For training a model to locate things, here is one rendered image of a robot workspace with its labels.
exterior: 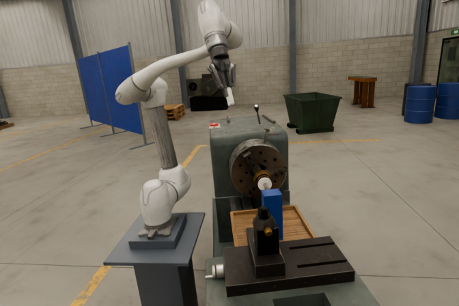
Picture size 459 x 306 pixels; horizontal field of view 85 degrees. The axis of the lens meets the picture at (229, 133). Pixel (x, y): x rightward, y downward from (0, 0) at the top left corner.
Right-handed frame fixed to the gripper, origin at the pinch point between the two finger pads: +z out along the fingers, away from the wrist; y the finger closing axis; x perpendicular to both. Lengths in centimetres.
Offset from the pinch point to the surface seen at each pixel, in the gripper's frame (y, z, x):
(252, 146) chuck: -22.5, 20.9, -27.0
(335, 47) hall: -875, -316, -551
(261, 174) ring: -19.9, 35.9, -20.6
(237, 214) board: -9, 54, -37
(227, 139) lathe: -19, 13, -46
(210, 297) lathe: 26, 67, 1
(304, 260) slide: -7, 65, 12
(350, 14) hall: -918, -420, -481
